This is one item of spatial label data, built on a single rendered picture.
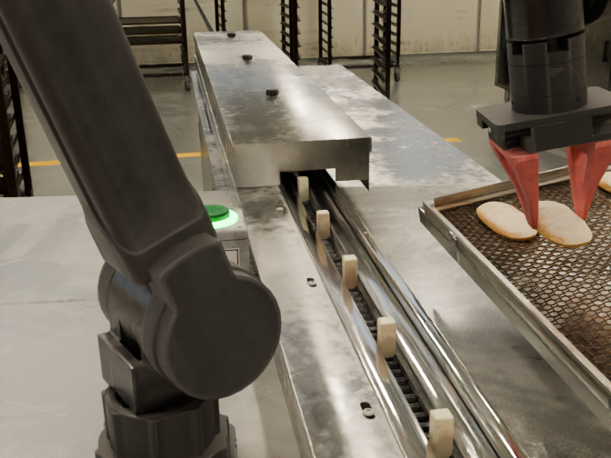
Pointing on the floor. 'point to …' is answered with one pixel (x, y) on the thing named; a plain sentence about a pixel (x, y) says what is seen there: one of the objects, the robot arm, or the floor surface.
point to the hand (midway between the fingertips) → (555, 213)
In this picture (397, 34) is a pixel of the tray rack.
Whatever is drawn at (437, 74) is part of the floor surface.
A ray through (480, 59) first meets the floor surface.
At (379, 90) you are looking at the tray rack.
